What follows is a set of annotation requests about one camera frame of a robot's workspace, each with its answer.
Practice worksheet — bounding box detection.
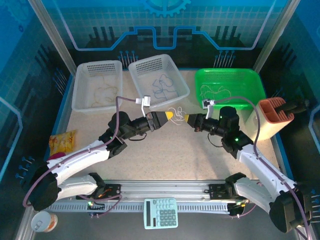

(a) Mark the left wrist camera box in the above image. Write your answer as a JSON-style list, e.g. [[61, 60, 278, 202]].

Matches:
[[135, 95, 153, 118]]

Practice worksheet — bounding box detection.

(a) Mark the white perforated plastic basket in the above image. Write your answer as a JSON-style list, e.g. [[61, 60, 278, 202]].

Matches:
[[71, 59, 123, 116], [128, 53, 191, 110]]

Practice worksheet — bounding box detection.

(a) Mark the aluminium frame post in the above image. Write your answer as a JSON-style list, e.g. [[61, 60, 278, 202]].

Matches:
[[252, 0, 300, 73], [27, 0, 77, 76]]

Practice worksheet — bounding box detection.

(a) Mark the thin blue cable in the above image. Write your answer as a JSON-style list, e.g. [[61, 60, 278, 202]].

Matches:
[[158, 73, 176, 88], [149, 79, 180, 101]]

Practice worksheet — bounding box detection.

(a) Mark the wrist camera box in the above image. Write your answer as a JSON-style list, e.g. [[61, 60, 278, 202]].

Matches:
[[135, 95, 153, 118], [201, 99, 216, 118]]

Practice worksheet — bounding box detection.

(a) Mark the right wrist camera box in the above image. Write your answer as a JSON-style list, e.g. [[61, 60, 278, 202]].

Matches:
[[201, 99, 216, 118]]

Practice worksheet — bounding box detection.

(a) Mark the slotted white cable duct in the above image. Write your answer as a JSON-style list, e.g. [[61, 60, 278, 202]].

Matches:
[[47, 202, 231, 215]]

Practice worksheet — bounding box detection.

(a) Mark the yellow snack bag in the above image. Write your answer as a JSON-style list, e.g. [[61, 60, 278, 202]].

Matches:
[[48, 129, 77, 156]]

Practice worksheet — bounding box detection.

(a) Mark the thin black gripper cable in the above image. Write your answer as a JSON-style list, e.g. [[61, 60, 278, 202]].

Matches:
[[128, 132, 148, 141], [207, 133, 224, 149]]

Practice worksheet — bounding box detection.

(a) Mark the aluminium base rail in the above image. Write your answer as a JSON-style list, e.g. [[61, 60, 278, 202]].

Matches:
[[103, 179, 227, 200]]

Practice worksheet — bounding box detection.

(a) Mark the light blue calculator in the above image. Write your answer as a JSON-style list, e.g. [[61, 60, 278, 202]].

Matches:
[[143, 197, 179, 230]]

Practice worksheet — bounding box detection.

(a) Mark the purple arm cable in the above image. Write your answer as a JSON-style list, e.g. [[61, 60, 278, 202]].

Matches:
[[22, 96, 138, 208], [214, 96, 315, 240]]

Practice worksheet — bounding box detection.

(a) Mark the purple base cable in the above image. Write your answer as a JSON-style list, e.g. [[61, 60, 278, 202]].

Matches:
[[231, 197, 258, 219], [87, 193, 124, 218]]

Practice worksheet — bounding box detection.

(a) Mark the white holder with orange rim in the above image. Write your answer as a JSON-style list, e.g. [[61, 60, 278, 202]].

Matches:
[[244, 96, 295, 141]]

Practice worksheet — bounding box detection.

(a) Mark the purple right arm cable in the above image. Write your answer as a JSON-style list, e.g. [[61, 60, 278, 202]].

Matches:
[[214, 96, 315, 240]]

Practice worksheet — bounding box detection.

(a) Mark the black tool handle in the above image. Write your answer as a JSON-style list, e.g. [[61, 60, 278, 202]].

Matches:
[[274, 98, 311, 118]]

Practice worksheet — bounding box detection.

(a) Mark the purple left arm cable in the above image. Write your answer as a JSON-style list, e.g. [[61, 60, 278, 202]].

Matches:
[[22, 96, 138, 208]]

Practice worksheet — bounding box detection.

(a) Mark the green perforated plastic basket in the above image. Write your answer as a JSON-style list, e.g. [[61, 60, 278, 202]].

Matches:
[[194, 68, 267, 111]]

